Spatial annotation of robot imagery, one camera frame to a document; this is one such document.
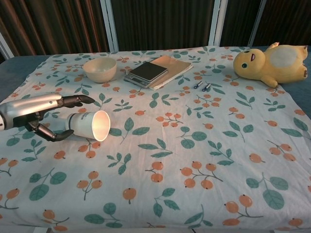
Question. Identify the tan paper notebook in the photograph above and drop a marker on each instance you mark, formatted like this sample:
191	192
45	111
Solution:
173	66

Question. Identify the white folding screen frame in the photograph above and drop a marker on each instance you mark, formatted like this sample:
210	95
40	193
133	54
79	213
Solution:
110	24

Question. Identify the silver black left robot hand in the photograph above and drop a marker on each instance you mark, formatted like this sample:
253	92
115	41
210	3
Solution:
26	109

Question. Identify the beige bowl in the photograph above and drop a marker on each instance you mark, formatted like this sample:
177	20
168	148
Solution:
99	69

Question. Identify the floral print tablecloth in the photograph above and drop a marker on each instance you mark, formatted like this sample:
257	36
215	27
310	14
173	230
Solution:
155	157

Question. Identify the yellow plush toy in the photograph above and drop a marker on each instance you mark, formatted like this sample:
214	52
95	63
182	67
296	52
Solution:
272	64

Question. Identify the white paper cup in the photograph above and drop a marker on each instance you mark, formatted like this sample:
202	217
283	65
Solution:
90	123

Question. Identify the black digital kitchen scale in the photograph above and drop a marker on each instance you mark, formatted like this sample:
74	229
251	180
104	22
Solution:
145	72

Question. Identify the small silver battery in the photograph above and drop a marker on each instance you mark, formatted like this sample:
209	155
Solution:
205	87
197	85

